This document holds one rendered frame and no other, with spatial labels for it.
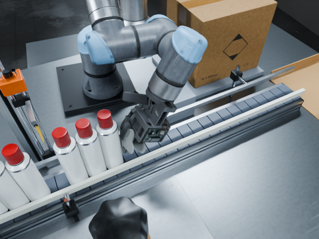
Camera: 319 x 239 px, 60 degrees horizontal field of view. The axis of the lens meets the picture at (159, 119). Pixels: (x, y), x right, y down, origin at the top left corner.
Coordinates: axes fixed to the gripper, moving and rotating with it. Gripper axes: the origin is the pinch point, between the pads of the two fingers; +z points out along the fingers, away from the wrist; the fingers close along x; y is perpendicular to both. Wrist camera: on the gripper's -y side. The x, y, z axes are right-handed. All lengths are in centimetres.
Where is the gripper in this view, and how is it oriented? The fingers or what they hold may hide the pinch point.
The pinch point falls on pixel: (125, 146)
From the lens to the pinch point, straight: 76.4
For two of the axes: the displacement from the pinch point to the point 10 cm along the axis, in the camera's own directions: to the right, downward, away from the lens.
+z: -4.4, 7.5, 4.9
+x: 7.7, 0.4, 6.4
